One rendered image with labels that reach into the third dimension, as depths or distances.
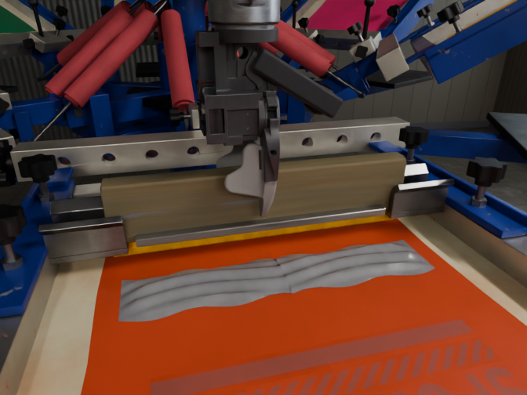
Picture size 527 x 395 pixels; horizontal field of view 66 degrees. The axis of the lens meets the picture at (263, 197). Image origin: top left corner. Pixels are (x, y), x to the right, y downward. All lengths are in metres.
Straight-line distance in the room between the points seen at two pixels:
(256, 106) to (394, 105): 4.32
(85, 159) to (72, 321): 0.32
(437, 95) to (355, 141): 4.21
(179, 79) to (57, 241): 0.54
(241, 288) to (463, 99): 4.81
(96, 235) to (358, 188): 0.33
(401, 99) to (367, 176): 4.23
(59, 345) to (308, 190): 0.32
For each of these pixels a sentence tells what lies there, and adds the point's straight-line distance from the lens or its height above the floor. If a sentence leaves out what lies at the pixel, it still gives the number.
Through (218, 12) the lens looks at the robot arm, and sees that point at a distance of 0.44.
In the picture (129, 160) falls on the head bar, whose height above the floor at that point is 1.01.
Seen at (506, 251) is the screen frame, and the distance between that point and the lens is 0.55.
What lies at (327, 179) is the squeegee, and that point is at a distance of 0.52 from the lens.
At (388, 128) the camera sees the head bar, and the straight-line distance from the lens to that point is 0.81.
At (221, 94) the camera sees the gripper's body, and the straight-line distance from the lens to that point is 0.43.
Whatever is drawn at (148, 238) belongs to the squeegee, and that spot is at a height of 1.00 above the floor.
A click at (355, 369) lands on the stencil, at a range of 0.39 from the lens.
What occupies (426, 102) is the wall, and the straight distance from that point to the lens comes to 4.92.
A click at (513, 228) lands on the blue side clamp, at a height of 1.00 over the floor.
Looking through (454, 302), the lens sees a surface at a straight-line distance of 0.49.
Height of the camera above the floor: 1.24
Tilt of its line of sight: 25 degrees down
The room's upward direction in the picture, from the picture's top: straight up
